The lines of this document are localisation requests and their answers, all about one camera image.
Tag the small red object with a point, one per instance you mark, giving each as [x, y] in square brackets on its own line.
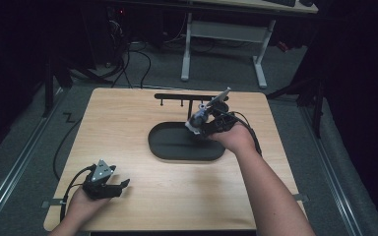
[283, 46]

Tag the person's right hand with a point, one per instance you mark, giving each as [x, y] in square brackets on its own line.
[236, 139]

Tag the aluminium floor rail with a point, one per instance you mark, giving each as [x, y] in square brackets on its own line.
[331, 177]
[19, 164]

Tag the black keyboard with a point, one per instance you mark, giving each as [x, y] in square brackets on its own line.
[280, 2]

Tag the person's left hand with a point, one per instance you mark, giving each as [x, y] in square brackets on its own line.
[85, 206]

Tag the black key rack with tray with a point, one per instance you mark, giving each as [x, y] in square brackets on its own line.
[177, 144]

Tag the white metal desk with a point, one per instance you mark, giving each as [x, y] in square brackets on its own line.
[226, 31]

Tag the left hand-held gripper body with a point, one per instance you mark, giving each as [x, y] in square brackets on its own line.
[98, 183]

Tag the dark computer tower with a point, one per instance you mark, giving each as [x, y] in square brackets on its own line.
[101, 36]

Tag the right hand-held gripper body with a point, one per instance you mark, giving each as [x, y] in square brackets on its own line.
[221, 119]

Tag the black metal stand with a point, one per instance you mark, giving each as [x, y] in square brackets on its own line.
[49, 88]
[308, 95]

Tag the grey tape strip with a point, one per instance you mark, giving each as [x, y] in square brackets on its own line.
[302, 197]
[50, 204]

